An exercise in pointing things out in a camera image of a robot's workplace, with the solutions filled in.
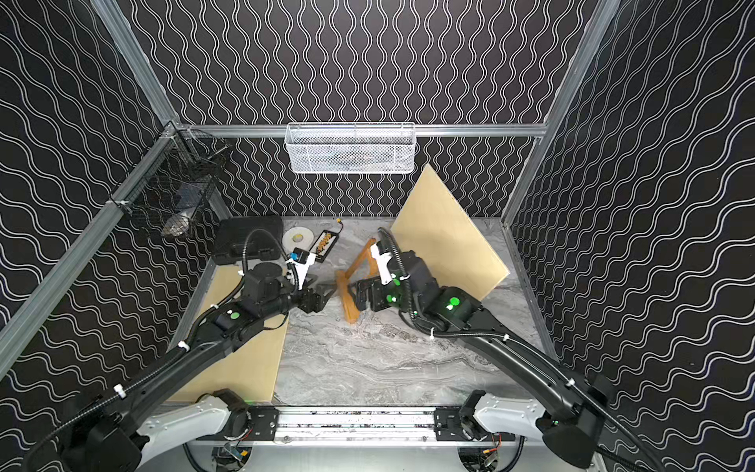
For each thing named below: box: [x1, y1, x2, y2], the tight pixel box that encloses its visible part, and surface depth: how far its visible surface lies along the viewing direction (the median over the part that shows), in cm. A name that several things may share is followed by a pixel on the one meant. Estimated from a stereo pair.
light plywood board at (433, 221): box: [390, 163, 511, 300], surface depth 83 cm
